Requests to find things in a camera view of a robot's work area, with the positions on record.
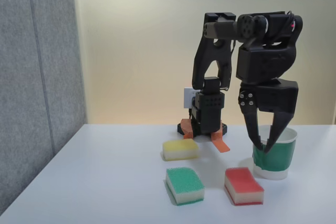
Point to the grey felt partition panel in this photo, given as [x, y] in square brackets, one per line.
[34, 90]

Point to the green sponge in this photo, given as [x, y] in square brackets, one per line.
[183, 183]

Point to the red sponge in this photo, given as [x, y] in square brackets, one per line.
[242, 182]

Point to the yellow sponge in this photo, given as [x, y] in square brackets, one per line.
[180, 150]

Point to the white cup with green tape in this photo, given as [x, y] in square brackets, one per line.
[278, 161]

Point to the orange tape strip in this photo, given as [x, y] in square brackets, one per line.
[220, 142]
[187, 128]

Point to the white power box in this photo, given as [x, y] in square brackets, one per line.
[188, 98]

